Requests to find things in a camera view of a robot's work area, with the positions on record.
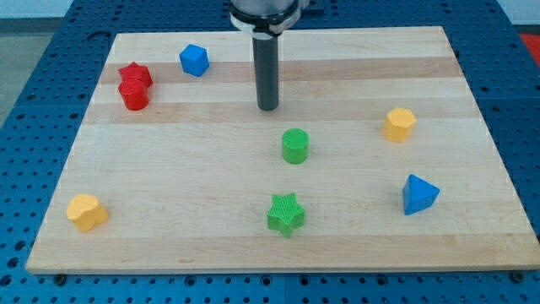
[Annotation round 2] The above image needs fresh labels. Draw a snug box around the grey robot arm flange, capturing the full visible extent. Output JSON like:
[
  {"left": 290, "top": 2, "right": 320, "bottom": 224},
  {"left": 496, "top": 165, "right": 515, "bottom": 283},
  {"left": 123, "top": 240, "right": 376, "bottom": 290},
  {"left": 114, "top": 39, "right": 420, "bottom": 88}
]
[{"left": 229, "top": 0, "right": 310, "bottom": 41}]

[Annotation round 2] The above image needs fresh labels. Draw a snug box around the green cylinder block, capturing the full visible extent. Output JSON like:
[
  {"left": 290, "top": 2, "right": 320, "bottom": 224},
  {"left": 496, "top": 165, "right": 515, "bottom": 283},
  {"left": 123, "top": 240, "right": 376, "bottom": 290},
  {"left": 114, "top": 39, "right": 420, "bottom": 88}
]
[{"left": 282, "top": 128, "right": 310, "bottom": 165}]

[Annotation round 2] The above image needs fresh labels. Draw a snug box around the light wooden board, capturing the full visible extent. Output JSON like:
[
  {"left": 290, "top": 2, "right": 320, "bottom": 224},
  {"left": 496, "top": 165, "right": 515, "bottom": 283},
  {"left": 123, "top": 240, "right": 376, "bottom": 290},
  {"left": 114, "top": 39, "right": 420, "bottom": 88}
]
[{"left": 26, "top": 26, "right": 539, "bottom": 274}]

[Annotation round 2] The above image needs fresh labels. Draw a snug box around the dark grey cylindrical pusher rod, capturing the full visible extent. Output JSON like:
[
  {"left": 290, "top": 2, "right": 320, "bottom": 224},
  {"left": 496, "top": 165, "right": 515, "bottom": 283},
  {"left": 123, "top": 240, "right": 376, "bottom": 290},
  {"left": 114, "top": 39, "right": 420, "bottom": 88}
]
[{"left": 252, "top": 38, "right": 279, "bottom": 111}]

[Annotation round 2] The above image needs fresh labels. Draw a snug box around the yellow hexagon block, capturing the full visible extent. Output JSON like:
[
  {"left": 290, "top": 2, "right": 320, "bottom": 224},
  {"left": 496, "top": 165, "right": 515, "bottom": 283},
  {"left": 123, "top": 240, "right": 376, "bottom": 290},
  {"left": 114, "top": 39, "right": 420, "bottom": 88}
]
[{"left": 383, "top": 107, "right": 417, "bottom": 143}]

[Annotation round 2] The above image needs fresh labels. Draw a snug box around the red star block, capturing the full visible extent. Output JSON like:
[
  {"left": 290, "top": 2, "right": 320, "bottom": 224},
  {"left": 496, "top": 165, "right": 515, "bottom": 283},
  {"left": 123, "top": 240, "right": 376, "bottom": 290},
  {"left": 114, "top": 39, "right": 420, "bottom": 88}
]
[{"left": 118, "top": 62, "right": 154, "bottom": 88}]

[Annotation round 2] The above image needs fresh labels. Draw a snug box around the blue triangle block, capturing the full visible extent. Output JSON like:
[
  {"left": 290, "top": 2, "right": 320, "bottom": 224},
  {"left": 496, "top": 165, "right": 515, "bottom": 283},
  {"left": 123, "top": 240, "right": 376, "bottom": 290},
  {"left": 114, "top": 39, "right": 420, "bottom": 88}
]
[{"left": 402, "top": 174, "right": 440, "bottom": 215}]

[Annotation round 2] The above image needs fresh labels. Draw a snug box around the yellow heart block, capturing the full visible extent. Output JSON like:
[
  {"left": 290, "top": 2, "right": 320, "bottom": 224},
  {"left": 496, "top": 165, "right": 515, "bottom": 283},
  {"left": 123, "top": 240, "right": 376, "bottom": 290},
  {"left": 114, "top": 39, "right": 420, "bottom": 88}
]
[{"left": 66, "top": 193, "right": 109, "bottom": 232}]

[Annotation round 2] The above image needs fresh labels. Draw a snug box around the green star block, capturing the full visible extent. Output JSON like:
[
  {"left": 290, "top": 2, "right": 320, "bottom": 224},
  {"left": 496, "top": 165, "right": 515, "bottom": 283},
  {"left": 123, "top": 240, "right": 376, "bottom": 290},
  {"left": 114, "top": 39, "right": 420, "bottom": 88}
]
[{"left": 267, "top": 193, "right": 305, "bottom": 238}]

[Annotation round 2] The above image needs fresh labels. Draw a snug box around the red cylinder block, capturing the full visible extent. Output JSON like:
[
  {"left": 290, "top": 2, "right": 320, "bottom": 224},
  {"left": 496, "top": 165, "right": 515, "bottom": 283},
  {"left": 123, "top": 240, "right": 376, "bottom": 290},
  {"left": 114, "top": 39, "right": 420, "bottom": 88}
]
[{"left": 118, "top": 79, "right": 149, "bottom": 111}]

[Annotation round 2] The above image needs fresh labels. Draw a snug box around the blue cube block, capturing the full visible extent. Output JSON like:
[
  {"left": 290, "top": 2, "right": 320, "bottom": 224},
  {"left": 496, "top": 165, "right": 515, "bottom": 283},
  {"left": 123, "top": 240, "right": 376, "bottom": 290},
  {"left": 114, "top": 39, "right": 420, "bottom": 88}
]
[{"left": 180, "top": 44, "right": 209, "bottom": 77}]

